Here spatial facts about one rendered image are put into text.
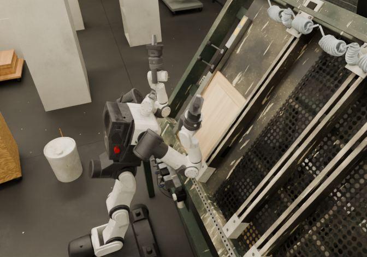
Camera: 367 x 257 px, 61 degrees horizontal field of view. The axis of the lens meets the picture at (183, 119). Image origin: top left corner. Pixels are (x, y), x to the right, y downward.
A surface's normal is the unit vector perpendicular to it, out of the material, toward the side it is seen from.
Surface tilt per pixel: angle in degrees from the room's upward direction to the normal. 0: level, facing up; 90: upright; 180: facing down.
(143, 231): 0
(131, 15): 90
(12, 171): 90
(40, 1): 90
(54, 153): 0
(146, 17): 90
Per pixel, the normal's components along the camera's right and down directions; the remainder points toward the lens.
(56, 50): 0.31, 0.58
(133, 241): -0.04, -0.78
